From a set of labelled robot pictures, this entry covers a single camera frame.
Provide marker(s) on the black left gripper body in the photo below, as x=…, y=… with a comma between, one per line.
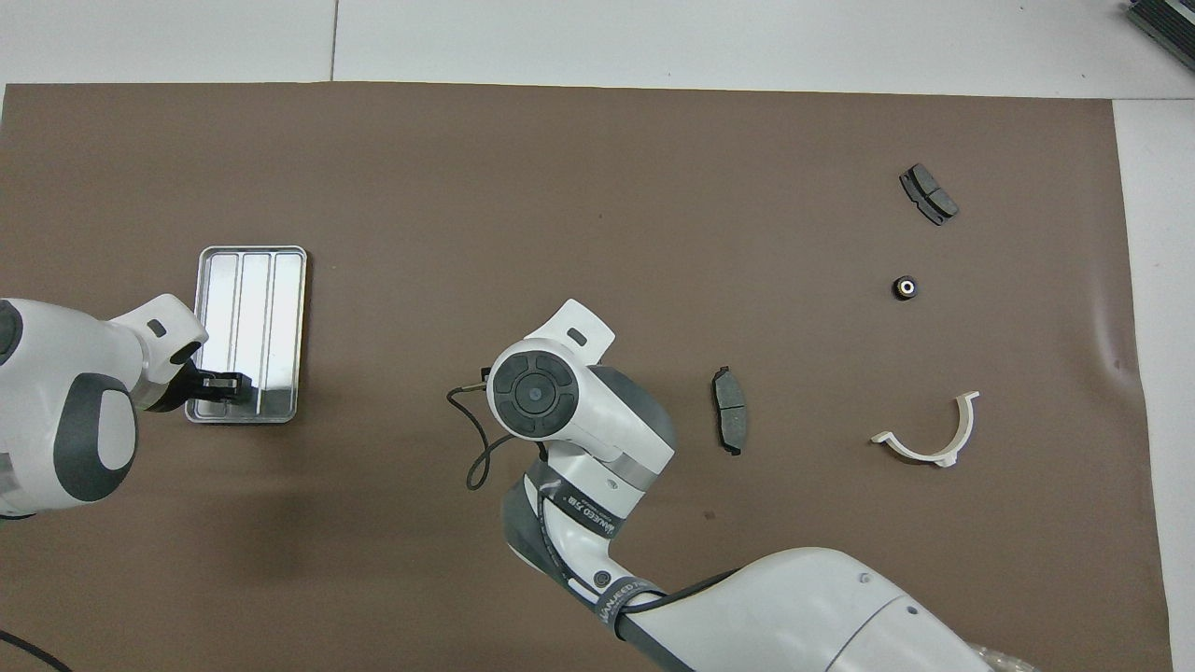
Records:
x=173, y=383

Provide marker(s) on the black bearing gear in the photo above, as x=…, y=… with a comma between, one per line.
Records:
x=906, y=287

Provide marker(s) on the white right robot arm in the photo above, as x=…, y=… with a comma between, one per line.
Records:
x=579, y=411

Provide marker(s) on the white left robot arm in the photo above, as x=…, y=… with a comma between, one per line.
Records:
x=56, y=373

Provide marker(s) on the silver metal tray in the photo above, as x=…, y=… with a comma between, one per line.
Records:
x=271, y=308

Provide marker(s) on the brown table mat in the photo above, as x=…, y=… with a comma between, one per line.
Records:
x=560, y=187

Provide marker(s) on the long grey brake pad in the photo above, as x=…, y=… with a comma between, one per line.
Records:
x=729, y=411

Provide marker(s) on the grooved grey brake pad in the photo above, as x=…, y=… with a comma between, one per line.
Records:
x=929, y=193

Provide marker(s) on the white semicircular plastic clamp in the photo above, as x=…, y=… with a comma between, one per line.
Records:
x=964, y=425

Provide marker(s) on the grey ribbed metal block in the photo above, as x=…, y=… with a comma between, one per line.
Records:
x=1172, y=23

